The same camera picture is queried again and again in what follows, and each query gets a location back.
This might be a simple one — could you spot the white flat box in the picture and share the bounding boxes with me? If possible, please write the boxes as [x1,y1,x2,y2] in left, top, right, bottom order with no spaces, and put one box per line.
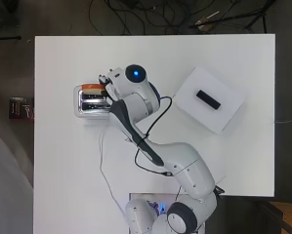
[173,65,246,136]

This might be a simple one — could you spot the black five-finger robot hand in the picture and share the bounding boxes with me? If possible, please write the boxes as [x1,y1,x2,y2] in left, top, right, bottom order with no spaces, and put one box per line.
[98,66,127,103]

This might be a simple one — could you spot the black floor cables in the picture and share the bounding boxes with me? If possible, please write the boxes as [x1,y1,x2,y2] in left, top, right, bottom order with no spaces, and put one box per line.
[88,0,193,36]

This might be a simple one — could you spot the black camera tripod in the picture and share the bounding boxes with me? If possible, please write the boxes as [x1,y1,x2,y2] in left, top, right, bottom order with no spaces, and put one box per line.
[193,0,277,34]

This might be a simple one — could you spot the white toaster cable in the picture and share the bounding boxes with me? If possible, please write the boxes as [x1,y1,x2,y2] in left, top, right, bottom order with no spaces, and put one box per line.
[98,128,131,225]

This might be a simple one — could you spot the steel toaster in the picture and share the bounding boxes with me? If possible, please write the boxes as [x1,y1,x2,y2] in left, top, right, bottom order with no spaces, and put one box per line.
[73,83,112,119]

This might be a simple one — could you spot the dark red-black box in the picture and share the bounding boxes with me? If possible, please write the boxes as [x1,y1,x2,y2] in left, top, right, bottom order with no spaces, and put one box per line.
[8,96,35,121]

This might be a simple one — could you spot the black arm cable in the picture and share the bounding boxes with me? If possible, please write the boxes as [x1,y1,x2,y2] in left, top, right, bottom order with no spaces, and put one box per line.
[109,95,175,178]

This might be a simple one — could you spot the toast bread slice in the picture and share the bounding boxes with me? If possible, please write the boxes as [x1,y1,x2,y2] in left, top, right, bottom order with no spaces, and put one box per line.
[81,83,105,97]

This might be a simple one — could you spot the black block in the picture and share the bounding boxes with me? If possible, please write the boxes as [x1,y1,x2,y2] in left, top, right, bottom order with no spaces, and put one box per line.
[195,89,223,112]

